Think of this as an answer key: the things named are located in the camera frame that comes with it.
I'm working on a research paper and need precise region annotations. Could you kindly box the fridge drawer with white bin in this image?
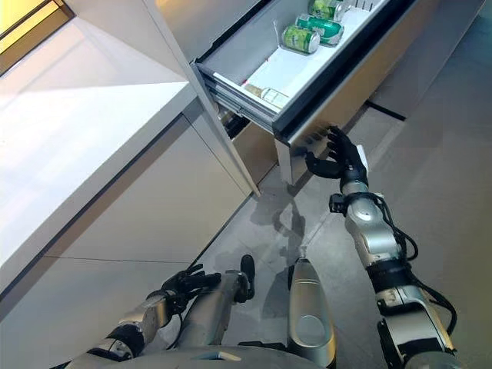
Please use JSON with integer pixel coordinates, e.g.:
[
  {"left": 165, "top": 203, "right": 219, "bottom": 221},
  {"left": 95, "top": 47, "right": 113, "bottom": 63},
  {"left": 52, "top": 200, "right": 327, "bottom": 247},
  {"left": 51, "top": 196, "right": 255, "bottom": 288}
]
[{"left": 194, "top": 0, "right": 421, "bottom": 185}]

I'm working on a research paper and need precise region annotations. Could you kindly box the light green drink can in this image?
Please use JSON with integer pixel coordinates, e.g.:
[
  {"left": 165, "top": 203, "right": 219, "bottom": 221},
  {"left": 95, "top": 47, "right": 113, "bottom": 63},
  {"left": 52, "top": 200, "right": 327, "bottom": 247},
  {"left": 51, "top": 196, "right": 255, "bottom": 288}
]
[
  {"left": 281, "top": 24, "right": 321, "bottom": 54},
  {"left": 309, "top": 0, "right": 349, "bottom": 21}
]

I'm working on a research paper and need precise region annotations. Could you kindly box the clear yellow tea bottle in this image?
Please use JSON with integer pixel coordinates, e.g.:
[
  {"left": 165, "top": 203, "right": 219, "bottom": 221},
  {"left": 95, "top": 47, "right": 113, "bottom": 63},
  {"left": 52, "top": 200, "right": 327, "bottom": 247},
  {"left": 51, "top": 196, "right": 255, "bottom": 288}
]
[{"left": 244, "top": 83, "right": 292, "bottom": 111}]

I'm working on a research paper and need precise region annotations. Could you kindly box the white tall side panel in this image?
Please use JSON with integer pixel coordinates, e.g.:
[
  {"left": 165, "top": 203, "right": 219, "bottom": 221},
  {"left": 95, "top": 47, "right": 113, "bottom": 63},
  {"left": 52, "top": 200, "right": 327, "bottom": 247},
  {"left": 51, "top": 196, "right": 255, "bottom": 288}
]
[{"left": 63, "top": 0, "right": 263, "bottom": 198}]

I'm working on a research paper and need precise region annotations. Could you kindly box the backlit window black frame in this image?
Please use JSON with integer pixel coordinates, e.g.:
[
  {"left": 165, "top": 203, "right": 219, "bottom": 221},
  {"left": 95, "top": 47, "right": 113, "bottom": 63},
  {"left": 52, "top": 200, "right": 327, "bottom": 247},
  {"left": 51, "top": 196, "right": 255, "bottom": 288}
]
[{"left": 0, "top": 0, "right": 77, "bottom": 78}]

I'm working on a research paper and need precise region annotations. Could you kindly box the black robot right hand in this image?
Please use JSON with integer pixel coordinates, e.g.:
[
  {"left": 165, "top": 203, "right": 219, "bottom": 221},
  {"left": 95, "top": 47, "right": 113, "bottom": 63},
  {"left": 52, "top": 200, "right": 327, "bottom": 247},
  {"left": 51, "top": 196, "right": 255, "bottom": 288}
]
[{"left": 304, "top": 125, "right": 373, "bottom": 185}]

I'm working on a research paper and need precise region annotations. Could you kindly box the stainless steel fridge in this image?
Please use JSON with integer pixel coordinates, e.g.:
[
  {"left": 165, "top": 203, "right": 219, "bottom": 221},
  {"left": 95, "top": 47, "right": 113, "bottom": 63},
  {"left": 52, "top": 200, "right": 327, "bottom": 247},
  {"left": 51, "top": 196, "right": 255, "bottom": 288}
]
[{"left": 165, "top": 0, "right": 285, "bottom": 139}]

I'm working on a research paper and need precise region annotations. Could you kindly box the dark green drink can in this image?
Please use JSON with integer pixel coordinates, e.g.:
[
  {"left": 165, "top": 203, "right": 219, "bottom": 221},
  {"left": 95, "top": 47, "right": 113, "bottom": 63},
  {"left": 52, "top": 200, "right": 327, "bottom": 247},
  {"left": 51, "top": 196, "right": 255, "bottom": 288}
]
[{"left": 294, "top": 13, "right": 345, "bottom": 48}]

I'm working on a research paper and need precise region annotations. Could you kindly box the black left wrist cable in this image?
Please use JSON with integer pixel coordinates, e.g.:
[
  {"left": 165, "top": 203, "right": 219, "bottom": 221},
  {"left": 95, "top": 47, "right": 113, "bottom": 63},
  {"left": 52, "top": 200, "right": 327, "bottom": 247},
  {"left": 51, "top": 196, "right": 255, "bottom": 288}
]
[{"left": 163, "top": 299, "right": 195, "bottom": 330}]

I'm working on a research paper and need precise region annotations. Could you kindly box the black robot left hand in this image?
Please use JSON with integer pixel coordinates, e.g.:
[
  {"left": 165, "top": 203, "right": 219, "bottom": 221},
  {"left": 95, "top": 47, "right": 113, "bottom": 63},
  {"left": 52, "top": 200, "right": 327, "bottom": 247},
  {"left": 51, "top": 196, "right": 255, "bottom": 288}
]
[{"left": 159, "top": 263, "right": 223, "bottom": 307}]

